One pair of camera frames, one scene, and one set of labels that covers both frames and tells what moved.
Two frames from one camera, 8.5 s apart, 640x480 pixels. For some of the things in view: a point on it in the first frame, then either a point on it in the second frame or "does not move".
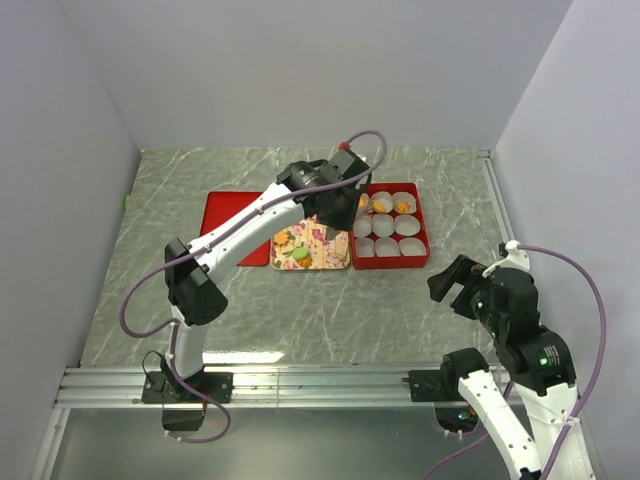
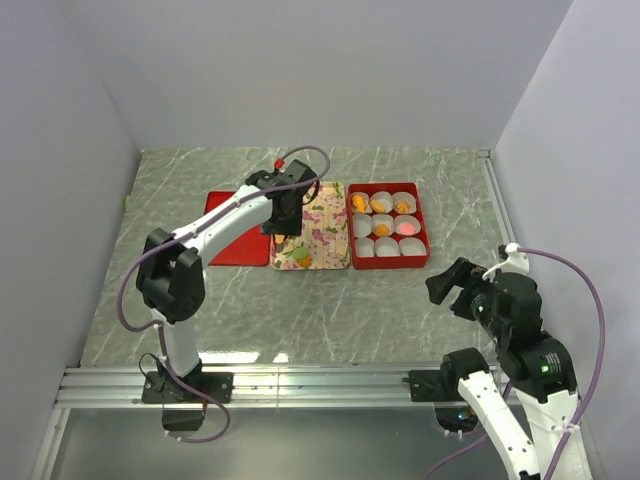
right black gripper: [438, 283] does not move
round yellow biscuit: [379, 206] does not move
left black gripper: [346, 221] → [293, 228]
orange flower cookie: [280, 238] → [382, 230]
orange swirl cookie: [402, 207] does not move
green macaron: [300, 253] does not move
